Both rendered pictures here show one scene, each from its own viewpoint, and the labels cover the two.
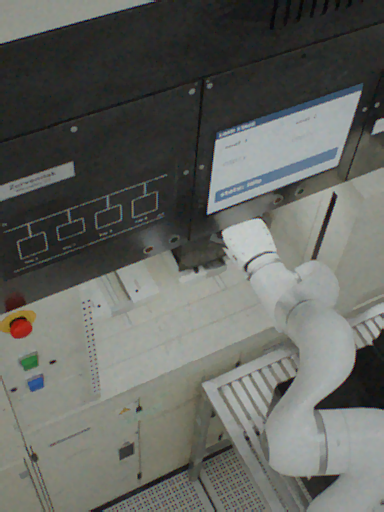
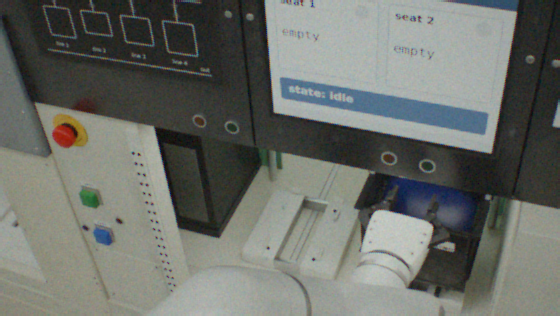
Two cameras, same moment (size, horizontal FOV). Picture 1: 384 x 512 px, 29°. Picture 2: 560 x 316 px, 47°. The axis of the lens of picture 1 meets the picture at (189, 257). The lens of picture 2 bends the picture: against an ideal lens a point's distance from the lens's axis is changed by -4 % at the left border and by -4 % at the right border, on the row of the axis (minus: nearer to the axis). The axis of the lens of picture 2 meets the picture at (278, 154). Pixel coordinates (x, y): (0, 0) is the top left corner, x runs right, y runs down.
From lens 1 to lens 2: 0.91 m
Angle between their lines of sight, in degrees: 38
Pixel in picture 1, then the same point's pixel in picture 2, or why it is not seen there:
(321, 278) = (385, 298)
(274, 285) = not seen: hidden behind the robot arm
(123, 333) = not seen: hidden behind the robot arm
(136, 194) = (165, 13)
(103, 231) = (135, 51)
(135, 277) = (325, 247)
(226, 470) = not seen: outside the picture
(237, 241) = (378, 227)
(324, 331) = (196, 279)
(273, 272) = (373, 276)
